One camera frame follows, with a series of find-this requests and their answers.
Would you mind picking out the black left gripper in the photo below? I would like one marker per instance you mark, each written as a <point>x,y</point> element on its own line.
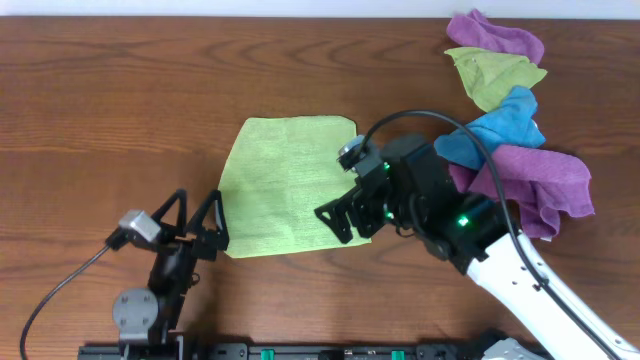
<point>210,243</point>

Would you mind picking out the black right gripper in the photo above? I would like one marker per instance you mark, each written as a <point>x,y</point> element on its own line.
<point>341,222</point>

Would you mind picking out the light green cloth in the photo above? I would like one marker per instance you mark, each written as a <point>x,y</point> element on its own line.
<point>278,172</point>

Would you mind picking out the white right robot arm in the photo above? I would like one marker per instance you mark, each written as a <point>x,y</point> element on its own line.
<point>405,184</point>

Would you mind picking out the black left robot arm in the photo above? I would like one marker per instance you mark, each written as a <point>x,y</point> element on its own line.
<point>146,317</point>

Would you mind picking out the blue cloth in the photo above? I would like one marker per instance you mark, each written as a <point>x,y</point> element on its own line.
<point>511,123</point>

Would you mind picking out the olive green cloth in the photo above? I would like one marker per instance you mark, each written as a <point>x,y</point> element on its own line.
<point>488,77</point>

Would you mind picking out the large purple cloth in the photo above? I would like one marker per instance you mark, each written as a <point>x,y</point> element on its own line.
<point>543,183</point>

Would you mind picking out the purple cloth at top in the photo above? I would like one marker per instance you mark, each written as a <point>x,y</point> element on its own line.
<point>475,30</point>

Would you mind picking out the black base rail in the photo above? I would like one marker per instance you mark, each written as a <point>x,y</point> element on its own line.
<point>241,351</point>

